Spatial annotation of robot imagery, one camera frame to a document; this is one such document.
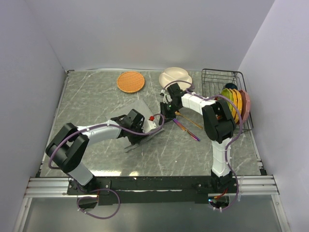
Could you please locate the grey cloth napkin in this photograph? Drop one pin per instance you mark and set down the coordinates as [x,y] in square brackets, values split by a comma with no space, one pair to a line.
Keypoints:
[141,107]

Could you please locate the aluminium frame rail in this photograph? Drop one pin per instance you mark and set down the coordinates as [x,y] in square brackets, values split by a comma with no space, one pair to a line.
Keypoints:
[58,186]

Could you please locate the gold spoon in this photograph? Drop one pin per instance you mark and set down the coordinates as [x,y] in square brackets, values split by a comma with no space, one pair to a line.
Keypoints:
[179,114]

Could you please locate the orange scalloped plate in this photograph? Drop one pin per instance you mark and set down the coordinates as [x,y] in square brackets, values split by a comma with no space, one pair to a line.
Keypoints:
[239,97]

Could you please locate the green scalloped plate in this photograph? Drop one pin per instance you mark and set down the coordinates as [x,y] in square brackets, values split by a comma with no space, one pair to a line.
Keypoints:
[230,95]

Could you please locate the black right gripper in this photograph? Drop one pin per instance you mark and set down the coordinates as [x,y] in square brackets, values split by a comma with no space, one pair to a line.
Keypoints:
[164,114]

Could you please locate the black wire dish rack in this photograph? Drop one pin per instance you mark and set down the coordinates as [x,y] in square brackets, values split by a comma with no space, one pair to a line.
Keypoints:
[213,82]

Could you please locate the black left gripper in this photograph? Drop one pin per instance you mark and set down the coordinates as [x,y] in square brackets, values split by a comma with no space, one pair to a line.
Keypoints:
[133,140]

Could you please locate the yellow scalloped plate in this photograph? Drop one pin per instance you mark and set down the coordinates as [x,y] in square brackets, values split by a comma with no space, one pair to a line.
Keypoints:
[237,101]

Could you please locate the dark blue bowl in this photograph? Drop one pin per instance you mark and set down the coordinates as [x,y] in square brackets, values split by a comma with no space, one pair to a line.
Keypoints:
[231,86]

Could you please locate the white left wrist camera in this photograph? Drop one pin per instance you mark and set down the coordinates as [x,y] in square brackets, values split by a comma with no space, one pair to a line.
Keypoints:
[149,125]

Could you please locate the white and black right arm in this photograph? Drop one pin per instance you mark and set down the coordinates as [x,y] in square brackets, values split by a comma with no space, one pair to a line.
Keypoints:
[218,124]

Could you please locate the cream divided plate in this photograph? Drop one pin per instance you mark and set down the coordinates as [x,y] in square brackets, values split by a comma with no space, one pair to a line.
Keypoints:
[173,74]

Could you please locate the orange woven round coaster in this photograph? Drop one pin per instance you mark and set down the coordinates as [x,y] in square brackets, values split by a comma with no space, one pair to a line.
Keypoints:
[130,82]

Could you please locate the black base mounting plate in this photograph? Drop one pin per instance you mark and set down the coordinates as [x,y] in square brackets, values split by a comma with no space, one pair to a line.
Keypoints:
[153,189]

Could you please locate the iridescent purple knife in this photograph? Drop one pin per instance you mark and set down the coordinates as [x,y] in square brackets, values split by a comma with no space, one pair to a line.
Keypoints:
[185,129]

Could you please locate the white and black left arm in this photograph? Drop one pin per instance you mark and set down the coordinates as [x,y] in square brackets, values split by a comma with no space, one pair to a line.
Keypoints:
[67,148]

